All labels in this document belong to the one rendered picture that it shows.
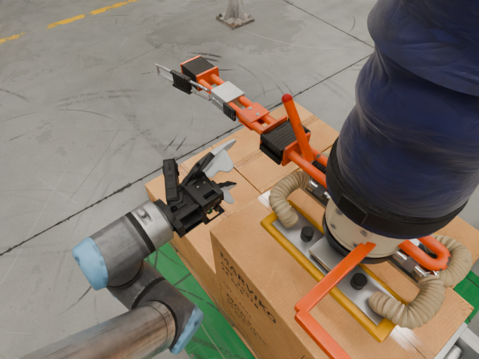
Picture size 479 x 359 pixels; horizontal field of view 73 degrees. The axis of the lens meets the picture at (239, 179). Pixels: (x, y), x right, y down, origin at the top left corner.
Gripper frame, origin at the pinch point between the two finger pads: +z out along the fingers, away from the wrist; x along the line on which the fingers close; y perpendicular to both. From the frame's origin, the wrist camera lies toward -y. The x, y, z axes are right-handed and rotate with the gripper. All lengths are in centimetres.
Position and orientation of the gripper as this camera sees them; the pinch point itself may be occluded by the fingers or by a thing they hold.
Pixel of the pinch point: (234, 160)
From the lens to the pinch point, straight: 73.0
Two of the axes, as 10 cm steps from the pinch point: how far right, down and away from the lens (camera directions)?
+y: 6.5, 6.0, -4.6
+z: 7.6, -5.2, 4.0
